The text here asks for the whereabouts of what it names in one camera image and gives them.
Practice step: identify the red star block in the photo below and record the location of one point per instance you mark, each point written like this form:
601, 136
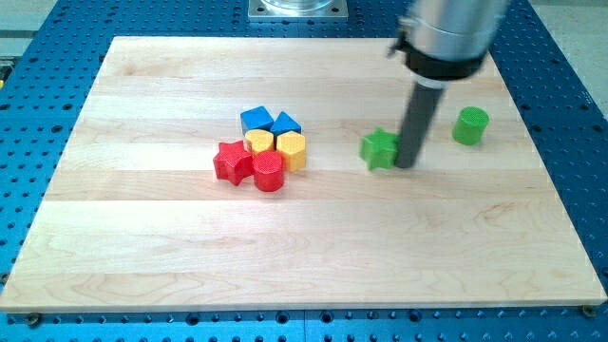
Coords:
233, 162

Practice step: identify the light wooden board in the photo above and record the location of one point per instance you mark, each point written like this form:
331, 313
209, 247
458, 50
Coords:
135, 219

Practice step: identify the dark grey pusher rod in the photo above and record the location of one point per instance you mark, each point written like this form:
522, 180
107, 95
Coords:
421, 108

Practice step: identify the yellow heart block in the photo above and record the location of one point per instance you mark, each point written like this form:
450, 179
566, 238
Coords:
259, 140

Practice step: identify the blue cube block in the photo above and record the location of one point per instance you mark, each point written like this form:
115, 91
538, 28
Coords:
256, 118

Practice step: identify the green star block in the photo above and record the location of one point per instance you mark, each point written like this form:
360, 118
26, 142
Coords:
378, 149

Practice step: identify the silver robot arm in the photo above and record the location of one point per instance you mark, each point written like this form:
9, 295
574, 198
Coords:
442, 41

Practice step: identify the yellow hexagon block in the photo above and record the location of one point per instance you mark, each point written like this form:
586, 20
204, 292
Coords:
292, 147

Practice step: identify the blue perforated metal base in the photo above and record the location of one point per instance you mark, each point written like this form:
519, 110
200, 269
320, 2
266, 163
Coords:
49, 84

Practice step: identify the blue triangle block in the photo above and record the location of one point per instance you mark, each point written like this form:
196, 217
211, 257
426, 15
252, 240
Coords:
285, 123

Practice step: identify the green cylinder block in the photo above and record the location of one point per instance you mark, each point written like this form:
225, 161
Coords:
470, 125

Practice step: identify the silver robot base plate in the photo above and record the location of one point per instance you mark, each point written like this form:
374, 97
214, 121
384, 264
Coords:
297, 9

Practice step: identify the red cylinder block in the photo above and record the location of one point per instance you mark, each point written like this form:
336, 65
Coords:
268, 171

